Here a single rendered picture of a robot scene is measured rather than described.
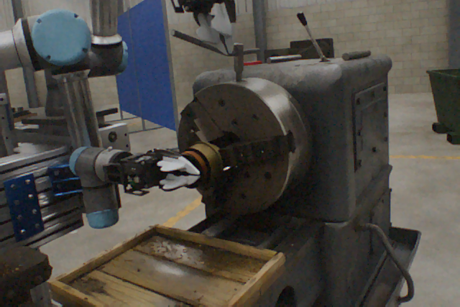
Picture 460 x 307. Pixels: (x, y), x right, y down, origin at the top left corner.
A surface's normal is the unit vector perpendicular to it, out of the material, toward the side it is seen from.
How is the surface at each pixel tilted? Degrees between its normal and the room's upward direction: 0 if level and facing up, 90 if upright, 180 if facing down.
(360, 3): 90
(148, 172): 90
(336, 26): 90
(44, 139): 90
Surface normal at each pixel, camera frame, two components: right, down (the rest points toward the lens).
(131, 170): -0.56, 0.21
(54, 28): 0.49, 0.11
